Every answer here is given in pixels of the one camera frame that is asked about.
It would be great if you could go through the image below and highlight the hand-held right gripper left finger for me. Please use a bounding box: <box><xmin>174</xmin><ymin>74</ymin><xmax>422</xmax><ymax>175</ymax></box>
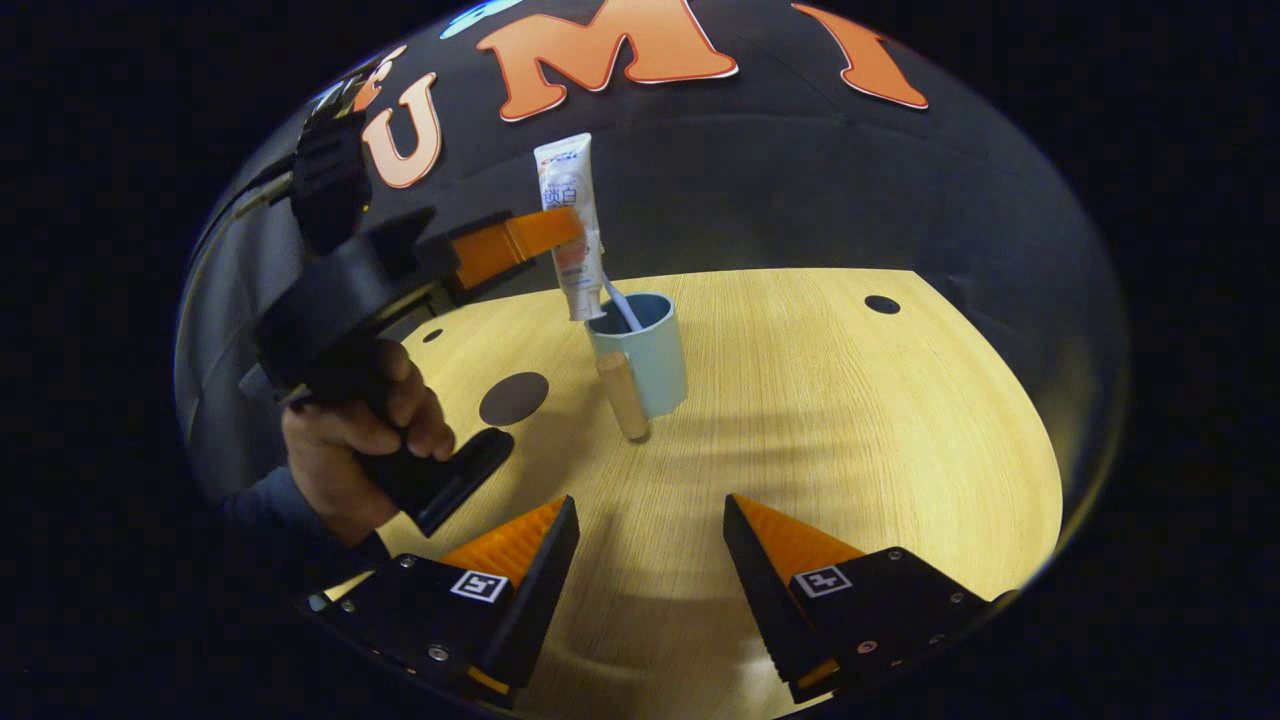
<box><xmin>300</xmin><ymin>495</ymin><xmax>581</xmax><ymax>706</ymax></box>

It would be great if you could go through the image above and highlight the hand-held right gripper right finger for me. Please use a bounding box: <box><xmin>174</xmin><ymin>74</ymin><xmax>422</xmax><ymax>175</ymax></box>
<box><xmin>722</xmin><ymin>493</ymin><xmax>1016</xmax><ymax>704</ymax></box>

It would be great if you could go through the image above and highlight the white toothpaste tube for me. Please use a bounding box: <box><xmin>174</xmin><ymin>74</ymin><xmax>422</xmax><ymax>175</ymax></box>
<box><xmin>533</xmin><ymin>133</ymin><xmax>608</xmax><ymax>322</ymax></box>

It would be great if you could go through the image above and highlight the white toothbrush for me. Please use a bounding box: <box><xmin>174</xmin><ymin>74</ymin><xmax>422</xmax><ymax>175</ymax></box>
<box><xmin>603</xmin><ymin>278</ymin><xmax>644</xmax><ymax>333</ymax></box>

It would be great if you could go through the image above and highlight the dark round coaster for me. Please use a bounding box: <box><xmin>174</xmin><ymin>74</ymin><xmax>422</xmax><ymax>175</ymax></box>
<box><xmin>479</xmin><ymin>372</ymin><xmax>550</xmax><ymax>428</ymax></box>

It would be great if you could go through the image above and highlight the light blue cup wooden handle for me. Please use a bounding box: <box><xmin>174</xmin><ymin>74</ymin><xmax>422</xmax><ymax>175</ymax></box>
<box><xmin>584</xmin><ymin>292</ymin><xmax>689</xmax><ymax>443</ymax></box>

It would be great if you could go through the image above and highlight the wooden desktop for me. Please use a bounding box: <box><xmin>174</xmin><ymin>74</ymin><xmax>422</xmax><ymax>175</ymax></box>
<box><xmin>320</xmin><ymin>268</ymin><xmax>1064</xmax><ymax>720</ymax></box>

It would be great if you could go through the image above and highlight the black backdrop cloth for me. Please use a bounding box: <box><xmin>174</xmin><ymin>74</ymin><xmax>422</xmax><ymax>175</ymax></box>
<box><xmin>175</xmin><ymin>0</ymin><xmax>1131</xmax><ymax>501</ymax></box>

